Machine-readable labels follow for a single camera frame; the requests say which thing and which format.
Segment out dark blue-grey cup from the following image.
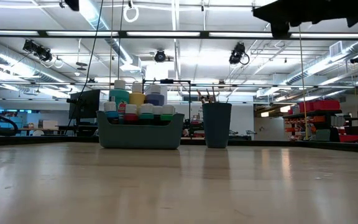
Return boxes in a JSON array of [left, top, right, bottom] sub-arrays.
[[201, 102, 233, 149]]

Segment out small green paint bottle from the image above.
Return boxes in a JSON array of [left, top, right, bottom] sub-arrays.
[[161, 104, 176, 122]]

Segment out small dark teal paint bottle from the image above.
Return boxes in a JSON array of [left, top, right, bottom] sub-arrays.
[[152, 105, 163, 122]]

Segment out small maroon paint bottle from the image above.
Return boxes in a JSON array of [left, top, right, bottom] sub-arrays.
[[123, 103, 139, 123]]

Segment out small blue paint bottle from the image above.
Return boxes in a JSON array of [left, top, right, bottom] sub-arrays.
[[103, 101, 120, 124]]

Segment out paint bottles in bin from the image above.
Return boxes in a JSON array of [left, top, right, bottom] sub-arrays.
[[141, 78, 192, 138]]

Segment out large yellow paint bottle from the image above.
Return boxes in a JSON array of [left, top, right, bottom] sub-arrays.
[[129, 82, 146, 106]]

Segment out red storage bin shelf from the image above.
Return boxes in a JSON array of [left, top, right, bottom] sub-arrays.
[[283, 98, 358, 144]]

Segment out grey-blue plastic caddy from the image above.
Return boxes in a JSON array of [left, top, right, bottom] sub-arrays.
[[96, 110, 185, 150]]

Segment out black monitor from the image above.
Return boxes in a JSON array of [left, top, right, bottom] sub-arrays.
[[68, 89, 101, 120]]

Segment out black overhead frame beam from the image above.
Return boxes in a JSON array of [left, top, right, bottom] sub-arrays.
[[0, 29, 358, 40]]

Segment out black overhead camera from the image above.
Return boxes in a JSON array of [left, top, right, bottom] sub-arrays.
[[228, 42, 250, 65]]

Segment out black aluminium rig frame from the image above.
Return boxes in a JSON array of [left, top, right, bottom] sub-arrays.
[[0, 134, 358, 154]]

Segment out white hanging ring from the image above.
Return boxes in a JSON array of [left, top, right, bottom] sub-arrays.
[[122, 0, 140, 24]]

